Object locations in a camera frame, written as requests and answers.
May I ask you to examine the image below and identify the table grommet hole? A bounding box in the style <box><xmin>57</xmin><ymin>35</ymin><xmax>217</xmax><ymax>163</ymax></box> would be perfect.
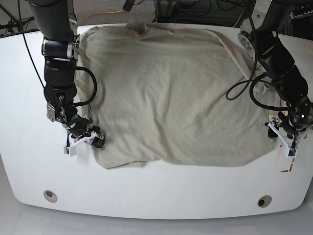
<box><xmin>44</xmin><ymin>190</ymin><xmax>58</xmax><ymax>203</ymax></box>
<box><xmin>257</xmin><ymin>195</ymin><xmax>272</xmax><ymax>208</ymax></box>

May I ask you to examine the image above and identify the yellow cable on floor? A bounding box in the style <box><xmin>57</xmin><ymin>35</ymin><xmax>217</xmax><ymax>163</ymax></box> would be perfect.
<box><xmin>78</xmin><ymin>9</ymin><xmax>124</xmax><ymax>26</ymax></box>

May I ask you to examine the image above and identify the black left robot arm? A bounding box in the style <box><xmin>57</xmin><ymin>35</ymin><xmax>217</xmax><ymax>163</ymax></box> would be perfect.
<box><xmin>240</xmin><ymin>0</ymin><xmax>313</xmax><ymax>136</ymax></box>

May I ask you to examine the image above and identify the right table grommet hole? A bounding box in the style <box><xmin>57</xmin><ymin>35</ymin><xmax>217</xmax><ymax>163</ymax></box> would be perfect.
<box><xmin>257</xmin><ymin>195</ymin><xmax>272</xmax><ymax>208</ymax></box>

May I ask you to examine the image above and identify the left table grommet hole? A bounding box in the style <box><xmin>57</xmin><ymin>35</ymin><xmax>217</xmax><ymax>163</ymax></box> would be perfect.
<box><xmin>44</xmin><ymin>190</ymin><xmax>58</xmax><ymax>203</ymax></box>

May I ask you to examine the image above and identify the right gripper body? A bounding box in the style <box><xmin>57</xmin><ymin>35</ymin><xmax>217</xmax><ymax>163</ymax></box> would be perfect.
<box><xmin>62</xmin><ymin>115</ymin><xmax>89</xmax><ymax>137</ymax></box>

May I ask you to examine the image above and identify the red tape rectangle marking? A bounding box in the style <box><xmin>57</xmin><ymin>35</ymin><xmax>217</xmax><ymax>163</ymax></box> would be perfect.
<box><xmin>278</xmin><ymin>145</ymin><xmax>297</xmax><ymax>173</ymax></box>

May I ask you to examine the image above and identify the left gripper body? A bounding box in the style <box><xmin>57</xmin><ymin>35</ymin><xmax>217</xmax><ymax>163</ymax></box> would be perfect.
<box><xmin>278</xmin><ymin>107</ymin><xmax>313</xmax><ymax>136</ymax></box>

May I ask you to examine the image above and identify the white power strip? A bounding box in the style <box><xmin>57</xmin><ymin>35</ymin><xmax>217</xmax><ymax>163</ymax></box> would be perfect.
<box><xmin>290</xmin><ymin>3</ymin><xmax>313</xmax><ymax>20</ymax></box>

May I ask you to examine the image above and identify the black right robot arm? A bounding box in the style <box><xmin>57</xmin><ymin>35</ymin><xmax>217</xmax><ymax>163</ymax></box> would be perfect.
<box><xmin>29</xmin><ymin>0</ymin><xmax>105</xmax><ymax>148</ymax></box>

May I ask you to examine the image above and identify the beige T-shirt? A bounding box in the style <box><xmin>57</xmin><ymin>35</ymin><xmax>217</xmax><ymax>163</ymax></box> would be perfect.
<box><xmin>78</xmin><ymin>21</ymin><xmax>276</xmax><ymax>169</ymax></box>

